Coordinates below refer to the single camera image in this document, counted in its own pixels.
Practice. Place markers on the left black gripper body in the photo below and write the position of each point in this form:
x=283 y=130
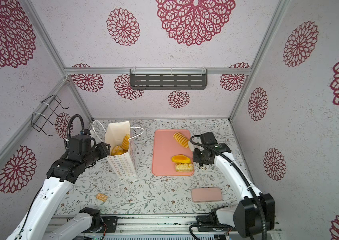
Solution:
x=97 y=153

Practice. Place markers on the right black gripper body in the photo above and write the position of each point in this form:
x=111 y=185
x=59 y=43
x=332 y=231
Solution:
x=199 y=156

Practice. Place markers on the cream sandwich bread slice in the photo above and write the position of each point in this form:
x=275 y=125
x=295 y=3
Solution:
x=183 y=167

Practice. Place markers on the white paper bag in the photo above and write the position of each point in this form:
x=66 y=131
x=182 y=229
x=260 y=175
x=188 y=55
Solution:
x=120 y=137

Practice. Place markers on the ridged striped bread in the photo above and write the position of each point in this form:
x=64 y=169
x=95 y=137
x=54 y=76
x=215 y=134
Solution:
x=125 y=143

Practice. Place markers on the orange oval bread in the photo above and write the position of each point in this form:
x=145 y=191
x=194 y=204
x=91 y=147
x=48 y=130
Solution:
x=117 y=150

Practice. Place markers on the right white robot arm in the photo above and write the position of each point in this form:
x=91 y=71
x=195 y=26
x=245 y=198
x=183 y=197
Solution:
x=255 y=211

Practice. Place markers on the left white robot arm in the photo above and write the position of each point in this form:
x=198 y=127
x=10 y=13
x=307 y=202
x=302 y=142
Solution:
x=60 y=178

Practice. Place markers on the yellow bread roll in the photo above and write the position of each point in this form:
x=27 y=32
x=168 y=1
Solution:
x=181 y=159

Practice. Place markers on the pink tray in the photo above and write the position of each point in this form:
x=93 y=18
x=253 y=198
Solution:
x=165 y=147

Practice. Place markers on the pink rectangular box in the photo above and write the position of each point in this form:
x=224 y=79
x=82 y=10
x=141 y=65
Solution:
x=202 y=195

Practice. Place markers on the small cracker biscuit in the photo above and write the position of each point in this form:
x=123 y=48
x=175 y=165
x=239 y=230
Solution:
x=102 y=197

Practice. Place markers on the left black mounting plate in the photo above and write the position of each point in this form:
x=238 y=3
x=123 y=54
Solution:
x=108 y=224

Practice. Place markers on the black mounting plate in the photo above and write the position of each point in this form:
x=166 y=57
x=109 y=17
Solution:
x=108 y=224
x=205 y=223

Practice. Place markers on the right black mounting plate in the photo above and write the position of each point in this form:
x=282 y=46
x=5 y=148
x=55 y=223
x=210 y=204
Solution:
x=205 y=223

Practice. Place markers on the black wire wall rack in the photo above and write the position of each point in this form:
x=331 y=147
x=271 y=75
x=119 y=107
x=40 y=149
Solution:
x=40 y=119

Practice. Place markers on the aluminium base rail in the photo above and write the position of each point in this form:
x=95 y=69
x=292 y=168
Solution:
x=169 y=224

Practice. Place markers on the dark grey wall shelf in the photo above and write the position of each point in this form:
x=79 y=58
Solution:
x=168 y=80

